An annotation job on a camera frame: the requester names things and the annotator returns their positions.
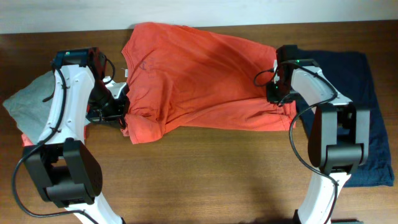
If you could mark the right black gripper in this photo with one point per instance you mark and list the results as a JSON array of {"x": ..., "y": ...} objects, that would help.
[{"x": 272, "y": 97}]

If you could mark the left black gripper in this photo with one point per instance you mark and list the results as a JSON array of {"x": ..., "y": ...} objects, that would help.
[{"x": 118, "y": 115}]

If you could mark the orange printed t-shirt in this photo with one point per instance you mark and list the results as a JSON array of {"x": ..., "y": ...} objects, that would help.
[{"x": 181, "y": 76}]

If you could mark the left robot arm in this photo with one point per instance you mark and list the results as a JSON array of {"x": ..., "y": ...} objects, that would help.
[{"x": 62, "y": 169}]

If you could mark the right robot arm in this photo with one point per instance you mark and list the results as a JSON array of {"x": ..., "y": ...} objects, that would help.
[{"x": 338, "y": 142}]

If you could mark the navy blue folded shirt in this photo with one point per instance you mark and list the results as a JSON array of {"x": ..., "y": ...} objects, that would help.
[{"x": 350, "y": 74}]

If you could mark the orange folded shirt under grey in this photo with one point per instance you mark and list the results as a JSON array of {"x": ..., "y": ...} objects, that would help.
[{"x": 26, "y": 141}]

